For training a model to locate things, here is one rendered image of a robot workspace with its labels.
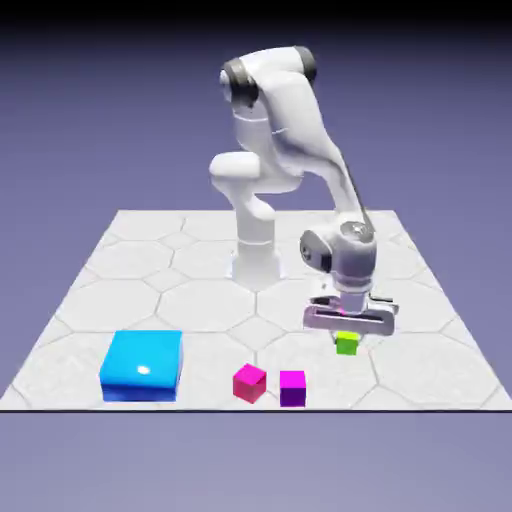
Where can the small pink cube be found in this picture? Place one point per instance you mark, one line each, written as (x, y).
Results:
(248, 383)

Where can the small magenta cube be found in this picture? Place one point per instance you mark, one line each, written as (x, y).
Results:
(292, 387)

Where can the large blue box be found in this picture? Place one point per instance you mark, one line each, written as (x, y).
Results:
(140, 364)

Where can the small green cube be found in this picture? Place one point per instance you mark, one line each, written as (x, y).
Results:
(346, 344)

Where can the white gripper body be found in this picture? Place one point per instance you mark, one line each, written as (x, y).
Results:
(320, 320)

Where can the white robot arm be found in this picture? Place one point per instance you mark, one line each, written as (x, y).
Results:
(288, 132)

